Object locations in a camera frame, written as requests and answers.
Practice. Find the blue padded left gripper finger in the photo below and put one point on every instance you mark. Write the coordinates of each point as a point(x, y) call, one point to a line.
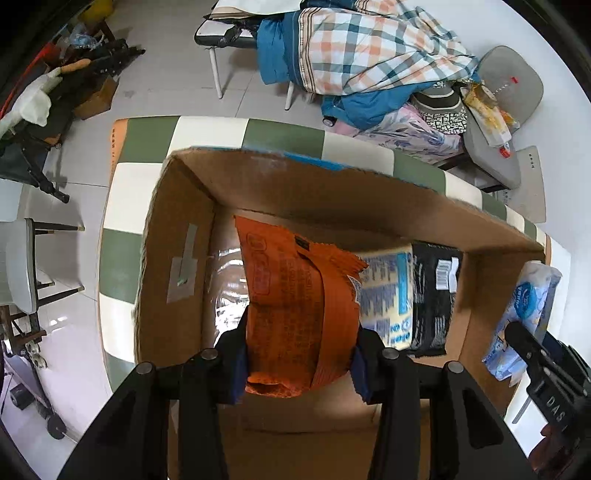
point(234, 362)

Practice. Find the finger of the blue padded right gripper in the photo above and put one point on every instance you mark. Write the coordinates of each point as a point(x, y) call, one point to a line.
point(365, 367)

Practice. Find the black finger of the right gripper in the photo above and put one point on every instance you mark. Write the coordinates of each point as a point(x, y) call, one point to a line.
point(524, 341)

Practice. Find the light blue tissue pack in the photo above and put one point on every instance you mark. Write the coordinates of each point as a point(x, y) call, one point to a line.
point(530, 304)

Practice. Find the white blue milk carton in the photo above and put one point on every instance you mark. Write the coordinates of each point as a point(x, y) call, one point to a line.
point(386, 295)

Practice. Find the orange snack packet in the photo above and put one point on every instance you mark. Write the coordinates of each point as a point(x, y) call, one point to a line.
point(304, 312)

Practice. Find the black snack packet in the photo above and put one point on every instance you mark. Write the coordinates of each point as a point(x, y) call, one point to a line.
point(436, 272)

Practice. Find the grey chair at left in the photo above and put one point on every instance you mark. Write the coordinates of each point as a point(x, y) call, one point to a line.
point(19, 285)

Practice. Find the green white checkered tablecloth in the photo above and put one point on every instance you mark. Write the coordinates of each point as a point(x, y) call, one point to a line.
point(284, 171)

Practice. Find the white snack bag on chair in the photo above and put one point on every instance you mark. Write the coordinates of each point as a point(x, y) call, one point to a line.
point(495, 123)

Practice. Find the pink floral storage box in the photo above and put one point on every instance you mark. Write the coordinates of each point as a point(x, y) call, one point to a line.
point(405, 130)

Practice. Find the black white patterned bag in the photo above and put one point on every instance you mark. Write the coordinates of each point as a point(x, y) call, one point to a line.
point(442, 108)

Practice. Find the grey padded chair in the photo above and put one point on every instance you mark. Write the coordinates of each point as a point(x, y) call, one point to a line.
point(501, 97)

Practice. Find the small brown cardboard box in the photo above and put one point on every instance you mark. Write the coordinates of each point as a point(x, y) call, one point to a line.
point(98, 101)

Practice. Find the plaid blanket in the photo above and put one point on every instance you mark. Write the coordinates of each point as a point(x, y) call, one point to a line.
point(365, 58)

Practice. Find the white bench chair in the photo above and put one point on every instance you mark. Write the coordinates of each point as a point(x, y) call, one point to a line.
point(253, 25)

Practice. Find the white goose plush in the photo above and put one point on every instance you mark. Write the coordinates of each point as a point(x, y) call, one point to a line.
point(33, 104)

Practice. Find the black stroller frame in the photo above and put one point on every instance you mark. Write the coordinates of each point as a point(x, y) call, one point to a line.
point(24, 152)

